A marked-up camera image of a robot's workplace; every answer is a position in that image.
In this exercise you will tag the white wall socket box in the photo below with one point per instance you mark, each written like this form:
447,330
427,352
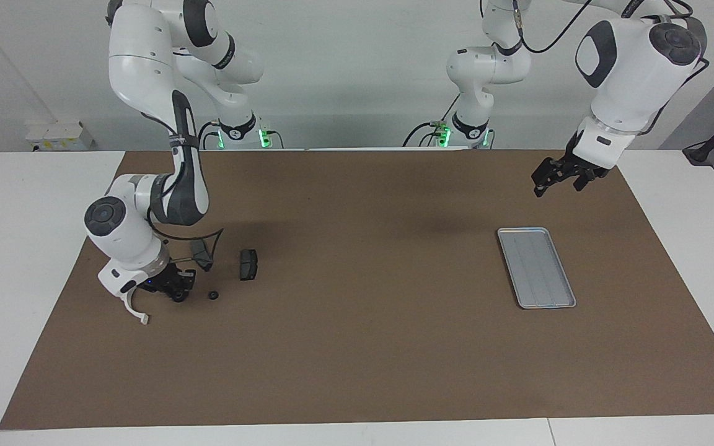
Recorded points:
59,135

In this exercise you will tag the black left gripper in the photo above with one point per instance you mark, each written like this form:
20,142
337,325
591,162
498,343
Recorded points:
580,164

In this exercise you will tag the short dark brake pad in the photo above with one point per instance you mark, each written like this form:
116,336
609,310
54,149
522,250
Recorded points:
248,264

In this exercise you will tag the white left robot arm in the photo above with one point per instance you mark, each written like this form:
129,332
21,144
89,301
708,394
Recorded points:
636,74

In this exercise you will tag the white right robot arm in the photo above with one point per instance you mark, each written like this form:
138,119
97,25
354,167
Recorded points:
140,62

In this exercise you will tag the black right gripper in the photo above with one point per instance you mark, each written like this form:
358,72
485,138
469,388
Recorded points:
168,280

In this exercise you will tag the long dark brake pad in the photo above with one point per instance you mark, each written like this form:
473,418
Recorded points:
202,254

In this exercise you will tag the white semicircular plastic bracket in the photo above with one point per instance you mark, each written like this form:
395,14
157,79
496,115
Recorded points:
137,313

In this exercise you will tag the brown table mat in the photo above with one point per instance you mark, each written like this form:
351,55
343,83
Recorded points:
357,347

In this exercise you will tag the silver metal tray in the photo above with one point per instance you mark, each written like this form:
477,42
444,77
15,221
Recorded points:
537,269

